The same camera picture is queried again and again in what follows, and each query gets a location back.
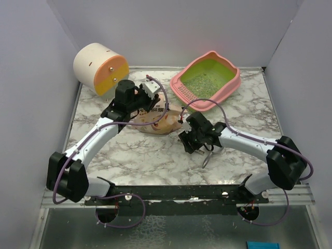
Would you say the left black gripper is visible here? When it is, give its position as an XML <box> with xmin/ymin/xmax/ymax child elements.
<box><xmin>128</xmin><ymin>83</ymin><xmax>161</xmax><ymax>113</ymax></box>

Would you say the beige cat litter bag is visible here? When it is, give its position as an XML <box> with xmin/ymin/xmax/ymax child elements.
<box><xmin>133</xmin><ymin>93</ymin><xmax>182</xmax><ymax>135</ymax></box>

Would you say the grey metal scoop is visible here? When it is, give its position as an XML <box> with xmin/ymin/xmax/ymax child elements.
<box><xmin>202</xmin><ymin>151</ymin><xmax>214</xmax><ymax>169</ymax></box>

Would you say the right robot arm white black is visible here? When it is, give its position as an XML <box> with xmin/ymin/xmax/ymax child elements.
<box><xmin>179</xmin><ymin>112</ymin><xmax>307</xmax><ymax>203</ymax></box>

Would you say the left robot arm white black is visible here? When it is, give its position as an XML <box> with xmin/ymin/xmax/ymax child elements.
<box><xmin>46</xmin><ymin>76</ymin><xmax>163</xmax><ymax>205</ymax></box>

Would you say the green cat litter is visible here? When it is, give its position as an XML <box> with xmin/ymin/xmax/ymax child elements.
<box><xmin>181</xmin><ymin>72</ymin><xmax>232</xmax><ymax>99</ymax></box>

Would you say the pink green litter box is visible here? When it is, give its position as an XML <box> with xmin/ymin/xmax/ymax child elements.
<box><xmin>170</xmin><ymin>51</ymin><xmax>241</xmax><ymax>112</ymax></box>

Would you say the cream orange cylinder container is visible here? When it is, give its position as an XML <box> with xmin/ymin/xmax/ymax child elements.
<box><xmin>73</xmin><ymin>43</ymin><xmax>129</xmax><ymax>100</ymax></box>

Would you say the blue object at bottom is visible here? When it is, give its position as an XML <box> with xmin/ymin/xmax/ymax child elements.
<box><xmin>246</xmin><ymin>241</ymin><xmax>280</xmax><ymax>249</ymax></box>

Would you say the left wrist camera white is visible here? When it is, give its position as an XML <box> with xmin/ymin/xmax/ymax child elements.
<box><xmin>143</xmin><ymin>80</ymin><xmax>160</xmax><ymax>100</ymax></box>

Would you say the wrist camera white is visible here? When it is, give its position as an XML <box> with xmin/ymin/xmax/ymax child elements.
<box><xmin>177</xmin><ymin>116</ymin><xmax>191</xmax><ymax>133</ymax></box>
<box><xmin>143</xmin><ymin>80</ymin><xmax>160</xmax><ymax>100</ymax></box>

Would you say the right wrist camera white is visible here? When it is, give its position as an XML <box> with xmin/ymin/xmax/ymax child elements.
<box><xmin>177</xmin><ymin>116</ymin><xmax>191</xmax><ymax>133</ymax></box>

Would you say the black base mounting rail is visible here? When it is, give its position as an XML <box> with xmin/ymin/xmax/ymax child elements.
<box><xmin>85</xmin><ymin>184</ymin><xmax>268</xmax><ymax>216</ymax></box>

